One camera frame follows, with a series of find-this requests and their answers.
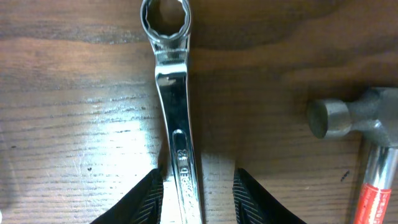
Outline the chrome combination wrench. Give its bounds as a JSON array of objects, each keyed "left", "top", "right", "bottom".
[{"left": 141, "top": 0, "right": 203, "bottom": 223}]

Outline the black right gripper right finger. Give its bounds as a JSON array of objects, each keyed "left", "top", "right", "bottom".
[{"left": 233, "top": 168, "right": 306, "bottom": 224}]

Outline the small red-handled claw hammer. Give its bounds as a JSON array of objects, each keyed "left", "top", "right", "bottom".
[{"left": 307, "top": 87, "right": 397, "bottom": 224}]

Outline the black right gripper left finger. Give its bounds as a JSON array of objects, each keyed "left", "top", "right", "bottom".
[{"left": 91, "top": 169, "right": 164, "bottom": 224}]

